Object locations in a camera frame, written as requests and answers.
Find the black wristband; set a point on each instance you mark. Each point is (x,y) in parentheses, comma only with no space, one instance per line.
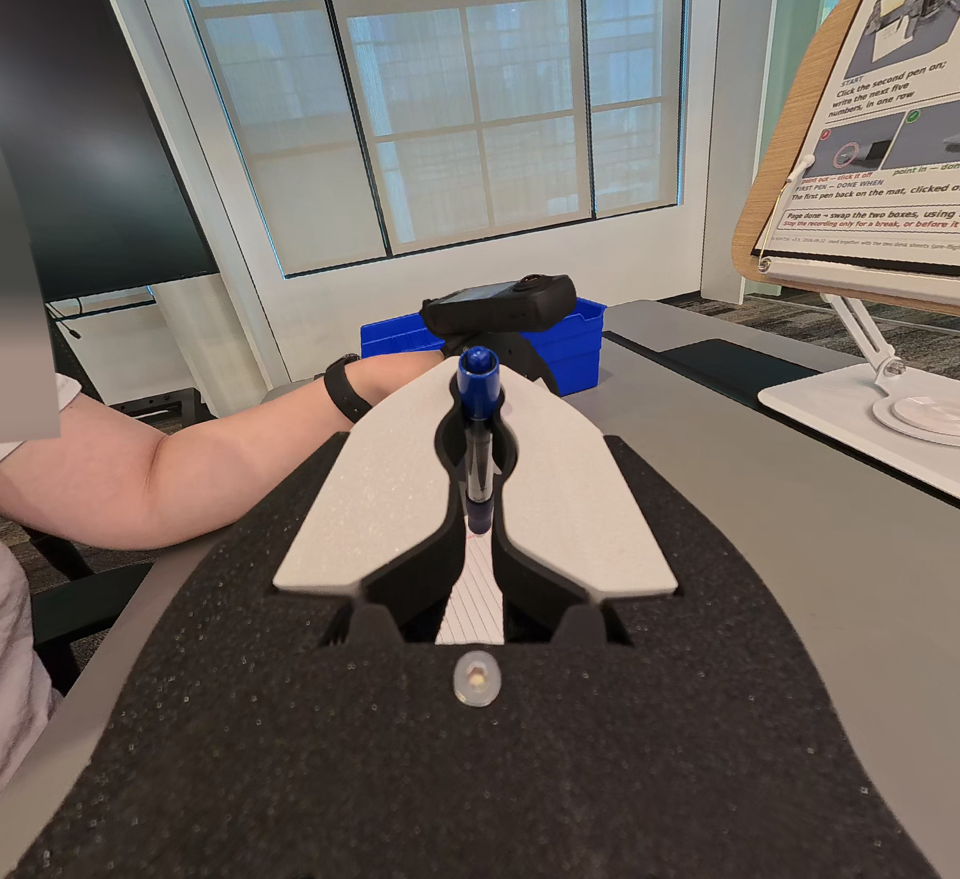
(346,391)

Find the lined white notepad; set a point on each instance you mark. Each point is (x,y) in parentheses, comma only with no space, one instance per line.
(471,609)

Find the person's left forearm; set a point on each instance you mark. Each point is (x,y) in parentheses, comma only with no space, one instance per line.
(150,474)

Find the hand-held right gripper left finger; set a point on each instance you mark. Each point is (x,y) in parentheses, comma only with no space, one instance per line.
(352,511)

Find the person's white shirt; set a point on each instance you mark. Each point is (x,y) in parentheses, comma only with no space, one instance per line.
(22,669)

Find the black chair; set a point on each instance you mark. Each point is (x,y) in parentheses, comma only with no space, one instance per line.
(90,609)

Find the wooden document board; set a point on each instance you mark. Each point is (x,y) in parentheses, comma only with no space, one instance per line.
(787,181)

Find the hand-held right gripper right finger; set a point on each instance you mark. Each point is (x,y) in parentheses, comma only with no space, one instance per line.
(585,511)

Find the blue plastic bin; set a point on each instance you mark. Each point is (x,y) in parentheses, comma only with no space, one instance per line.
(577,354)

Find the printed instruction sheet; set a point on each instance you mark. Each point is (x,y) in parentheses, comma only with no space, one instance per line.
(900,106)

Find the large gridded window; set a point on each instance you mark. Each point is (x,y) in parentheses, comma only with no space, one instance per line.
(420,69)

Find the black mat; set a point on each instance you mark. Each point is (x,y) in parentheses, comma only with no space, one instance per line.
(735,365)

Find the black monitor stand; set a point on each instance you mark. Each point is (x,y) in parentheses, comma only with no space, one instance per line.
(161,405)

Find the black monitor screen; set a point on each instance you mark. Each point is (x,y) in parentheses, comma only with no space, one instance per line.
(97,106)

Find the person's left hand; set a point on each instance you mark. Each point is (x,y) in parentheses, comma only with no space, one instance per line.
(394,373)

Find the metal page holder clip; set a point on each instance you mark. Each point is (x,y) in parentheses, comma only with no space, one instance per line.
(764,264)

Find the blue pen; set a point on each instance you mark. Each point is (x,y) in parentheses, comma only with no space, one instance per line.
(478,384)

